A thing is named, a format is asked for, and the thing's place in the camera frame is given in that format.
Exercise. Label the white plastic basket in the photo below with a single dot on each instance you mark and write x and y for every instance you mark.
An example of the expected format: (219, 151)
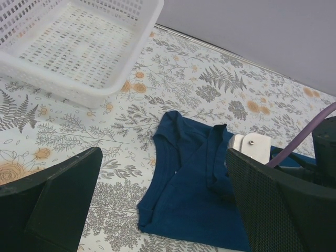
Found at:
(79, 50)

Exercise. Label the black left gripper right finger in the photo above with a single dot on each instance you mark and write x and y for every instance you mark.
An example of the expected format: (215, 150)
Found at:
(281, 212)

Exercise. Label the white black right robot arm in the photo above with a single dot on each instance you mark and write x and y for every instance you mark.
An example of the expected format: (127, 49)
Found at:
(322, 172)

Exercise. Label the floral patterned tablecloth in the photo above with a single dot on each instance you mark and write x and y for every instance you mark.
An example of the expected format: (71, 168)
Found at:
(39, 129)

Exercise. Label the blue printed t-shirt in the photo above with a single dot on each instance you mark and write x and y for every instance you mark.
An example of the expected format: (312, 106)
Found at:
(190, 197)

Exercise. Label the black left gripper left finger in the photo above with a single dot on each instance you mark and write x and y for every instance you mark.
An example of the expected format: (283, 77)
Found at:
(47, 211)

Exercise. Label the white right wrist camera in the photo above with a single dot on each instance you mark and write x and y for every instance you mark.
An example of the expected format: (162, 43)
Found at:
(253, 145)

